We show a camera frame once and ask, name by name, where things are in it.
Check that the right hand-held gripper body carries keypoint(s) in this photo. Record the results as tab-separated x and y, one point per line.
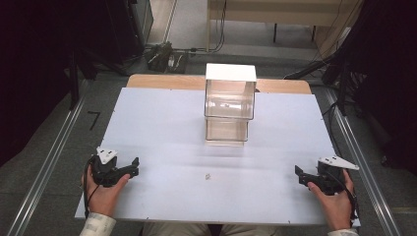
332	177

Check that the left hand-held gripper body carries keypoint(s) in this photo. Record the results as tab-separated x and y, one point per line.
104	170

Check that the person's left hand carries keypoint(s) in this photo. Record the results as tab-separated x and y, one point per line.
104	196

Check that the person's right hand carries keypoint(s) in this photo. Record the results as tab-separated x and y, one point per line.
336	206

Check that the white board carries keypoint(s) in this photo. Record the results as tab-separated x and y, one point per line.
183	170

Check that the small pale crumpled object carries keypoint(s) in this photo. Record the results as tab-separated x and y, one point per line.
208	176

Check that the clear drawer cabinet white top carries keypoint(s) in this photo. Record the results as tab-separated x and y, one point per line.
229	105

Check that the black stand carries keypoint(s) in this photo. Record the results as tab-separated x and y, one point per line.
341	75
80	65

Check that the dark bag with power strip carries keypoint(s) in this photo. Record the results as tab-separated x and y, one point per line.
165	58

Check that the wooden background desk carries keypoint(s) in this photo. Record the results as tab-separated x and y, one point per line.
282	11

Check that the aluminium floor rail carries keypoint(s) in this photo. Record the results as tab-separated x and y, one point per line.
46	170
360	164

